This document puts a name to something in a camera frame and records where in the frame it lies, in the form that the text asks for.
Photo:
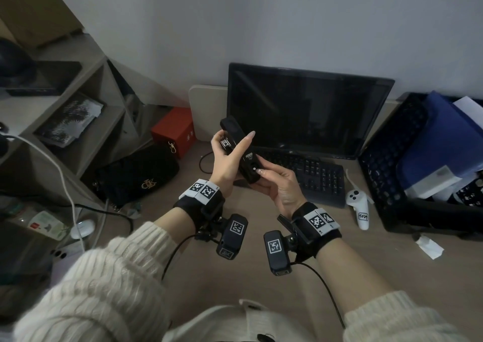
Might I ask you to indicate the white paper sheets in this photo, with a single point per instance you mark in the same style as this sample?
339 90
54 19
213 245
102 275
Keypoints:
471 111

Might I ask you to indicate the white handheld controller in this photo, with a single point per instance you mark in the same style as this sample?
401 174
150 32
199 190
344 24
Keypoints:
360 206

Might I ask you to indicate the grey bag charm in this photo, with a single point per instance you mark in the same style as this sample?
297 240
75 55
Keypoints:
134 210

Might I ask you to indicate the crumpled white paper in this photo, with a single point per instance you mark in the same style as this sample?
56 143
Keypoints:
430 246

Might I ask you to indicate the beige shelf unit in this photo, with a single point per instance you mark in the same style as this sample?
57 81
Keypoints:
98 119

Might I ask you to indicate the person's left forearm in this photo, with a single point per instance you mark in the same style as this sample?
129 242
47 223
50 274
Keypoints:
105 289

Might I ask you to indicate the person's right forearm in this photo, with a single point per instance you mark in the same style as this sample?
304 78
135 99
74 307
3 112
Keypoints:
362 281

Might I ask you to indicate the person's left hand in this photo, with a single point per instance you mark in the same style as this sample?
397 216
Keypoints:
222 168

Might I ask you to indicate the small black stapler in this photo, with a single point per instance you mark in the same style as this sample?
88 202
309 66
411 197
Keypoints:
249 164

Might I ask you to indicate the cream knitted sweater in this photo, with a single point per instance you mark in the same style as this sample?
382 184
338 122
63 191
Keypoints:
234 323

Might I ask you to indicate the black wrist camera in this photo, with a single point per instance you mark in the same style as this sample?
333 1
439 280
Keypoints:
232 236
277 253

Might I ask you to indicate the black handbag gold logo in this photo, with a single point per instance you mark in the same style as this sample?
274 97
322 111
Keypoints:
132 175

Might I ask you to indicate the black white patterned sheet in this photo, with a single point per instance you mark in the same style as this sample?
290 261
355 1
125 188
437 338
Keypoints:
469 192

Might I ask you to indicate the green white packet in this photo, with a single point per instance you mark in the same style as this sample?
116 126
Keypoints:
47 226

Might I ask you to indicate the brown cardboard box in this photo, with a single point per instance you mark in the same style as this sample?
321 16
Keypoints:
34 6

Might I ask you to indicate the black computer monitor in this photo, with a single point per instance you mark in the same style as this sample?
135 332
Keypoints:
309 111

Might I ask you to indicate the black perforated file basket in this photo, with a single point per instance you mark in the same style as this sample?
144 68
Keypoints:
385 168

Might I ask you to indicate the pale smartphone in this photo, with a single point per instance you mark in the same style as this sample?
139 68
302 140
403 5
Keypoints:
66 258

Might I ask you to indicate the white cardboard box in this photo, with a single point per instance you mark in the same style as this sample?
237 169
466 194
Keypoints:
432 182

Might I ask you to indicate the black keyboard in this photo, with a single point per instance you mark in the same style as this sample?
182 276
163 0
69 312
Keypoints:
320 179

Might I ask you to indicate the black white picture booklet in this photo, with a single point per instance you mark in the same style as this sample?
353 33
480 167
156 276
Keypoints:
69 121

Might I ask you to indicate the red box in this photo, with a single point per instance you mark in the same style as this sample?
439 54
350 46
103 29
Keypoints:
173 130

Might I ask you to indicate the white computer mouse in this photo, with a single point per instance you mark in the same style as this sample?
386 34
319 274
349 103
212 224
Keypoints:
83 228

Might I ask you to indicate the blue folder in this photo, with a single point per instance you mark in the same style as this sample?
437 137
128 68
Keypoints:
441 142

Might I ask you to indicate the person's right hand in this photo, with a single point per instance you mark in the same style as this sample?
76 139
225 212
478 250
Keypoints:
286 191

